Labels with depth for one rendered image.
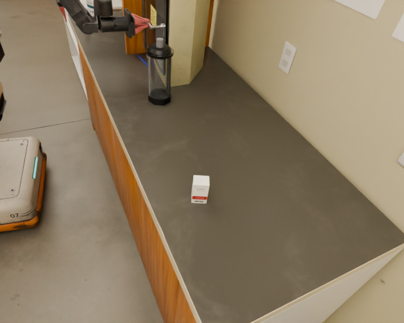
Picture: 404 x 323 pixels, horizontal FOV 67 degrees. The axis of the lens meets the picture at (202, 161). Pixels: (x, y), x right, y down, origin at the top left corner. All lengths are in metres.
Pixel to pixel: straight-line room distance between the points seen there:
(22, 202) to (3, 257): 0.35
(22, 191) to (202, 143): 1.19
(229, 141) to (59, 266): 1.25
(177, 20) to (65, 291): 1.47
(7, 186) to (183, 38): 1.30
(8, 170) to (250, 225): 1.59
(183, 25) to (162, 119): 0.40
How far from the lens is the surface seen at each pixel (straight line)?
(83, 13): 1.35
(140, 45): 1.76
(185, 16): 1.37
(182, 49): 1.41
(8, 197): 2.00
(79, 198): 2.24
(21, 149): 2.27
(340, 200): 1.13
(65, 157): 2.55
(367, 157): 1.19
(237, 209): 0.97
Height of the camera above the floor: 1.69
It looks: 44 degrees down
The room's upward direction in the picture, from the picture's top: 8 degrees clockwise
